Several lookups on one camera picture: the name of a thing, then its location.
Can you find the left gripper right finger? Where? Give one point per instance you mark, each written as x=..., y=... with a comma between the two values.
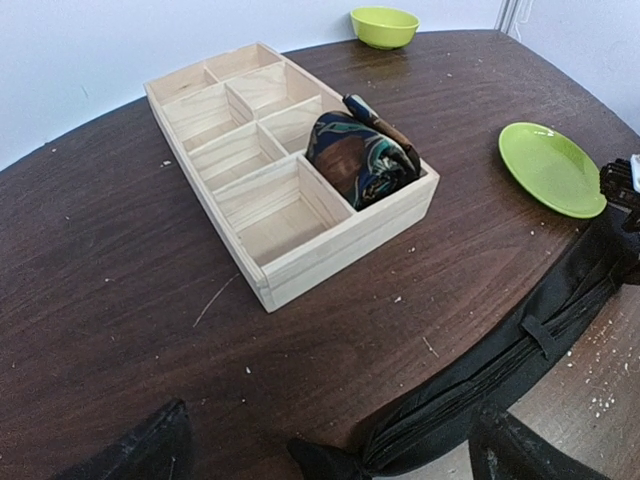
x=502, y=447

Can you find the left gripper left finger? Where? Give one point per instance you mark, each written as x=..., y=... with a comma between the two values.
x=160, y=447

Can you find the black necktie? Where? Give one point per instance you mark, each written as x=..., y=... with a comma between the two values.
x=435, y=417

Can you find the green plate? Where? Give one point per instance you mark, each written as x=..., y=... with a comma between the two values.
x=553, y=169

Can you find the patterned rolled tie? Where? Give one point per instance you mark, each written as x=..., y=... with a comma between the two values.
x=361, y=155

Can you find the wooden compartment box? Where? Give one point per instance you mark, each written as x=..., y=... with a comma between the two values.
x=239, y=125

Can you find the green bowl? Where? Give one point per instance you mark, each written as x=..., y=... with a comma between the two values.
x=384, y=28

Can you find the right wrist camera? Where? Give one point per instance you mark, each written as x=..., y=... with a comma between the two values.
x=616, y=183

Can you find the right aluminium frame post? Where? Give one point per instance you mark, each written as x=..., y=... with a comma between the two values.
x=507, y=15

